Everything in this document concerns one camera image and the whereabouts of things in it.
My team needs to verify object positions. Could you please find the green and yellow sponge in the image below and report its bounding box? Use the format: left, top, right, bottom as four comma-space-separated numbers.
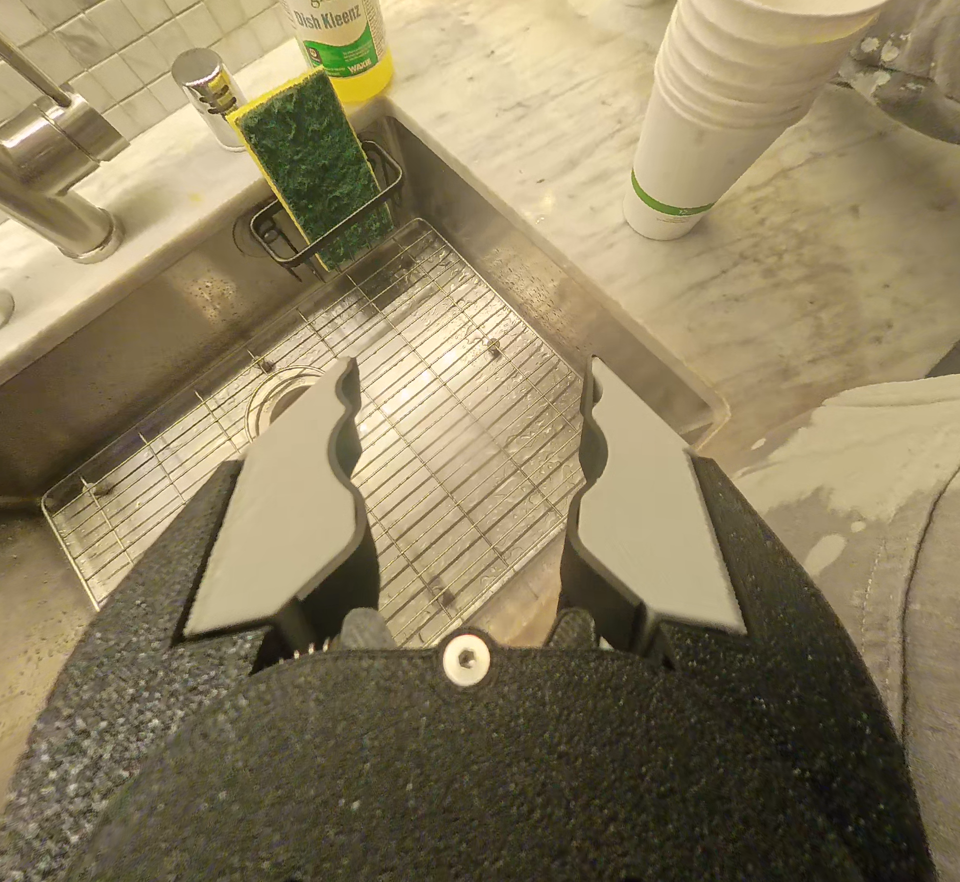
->
227, 68, 396, 271

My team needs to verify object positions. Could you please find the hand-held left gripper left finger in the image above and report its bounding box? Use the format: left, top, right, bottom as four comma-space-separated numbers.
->
184, 357, 381, 664

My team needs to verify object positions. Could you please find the dish soap pump bottle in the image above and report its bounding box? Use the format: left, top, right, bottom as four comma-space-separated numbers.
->
255, 0, 395, 103

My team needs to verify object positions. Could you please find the black wire sponge holder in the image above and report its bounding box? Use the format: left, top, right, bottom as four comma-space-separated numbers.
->
249, 138, 406, 281

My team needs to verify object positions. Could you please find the stainless steel sink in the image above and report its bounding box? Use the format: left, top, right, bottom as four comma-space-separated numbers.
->
0, 113, 732, 643

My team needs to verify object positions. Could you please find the steel sink drain strainer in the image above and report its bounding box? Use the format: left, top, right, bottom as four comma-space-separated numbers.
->
245, 366, 331, 440

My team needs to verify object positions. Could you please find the marble desk countertop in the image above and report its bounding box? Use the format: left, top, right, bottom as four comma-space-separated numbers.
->
0, 0, 960, 770

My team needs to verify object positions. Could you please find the wire sink grid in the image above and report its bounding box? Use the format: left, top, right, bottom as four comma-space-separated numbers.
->
41, 218, 594, 646

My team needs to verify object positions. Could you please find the person's right forearm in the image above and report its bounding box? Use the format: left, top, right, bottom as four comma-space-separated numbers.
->
832, 0, 960, 142

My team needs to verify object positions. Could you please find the steel kitchen faucet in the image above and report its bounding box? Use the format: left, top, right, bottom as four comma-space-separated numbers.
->
0, 34, 130, 264

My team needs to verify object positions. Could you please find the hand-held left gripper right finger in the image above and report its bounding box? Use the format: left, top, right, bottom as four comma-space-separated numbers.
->
557, 354, 749, 661

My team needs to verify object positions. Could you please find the person's grey mottled garment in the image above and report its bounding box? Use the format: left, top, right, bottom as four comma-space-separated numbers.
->
738, 375, 960, 882

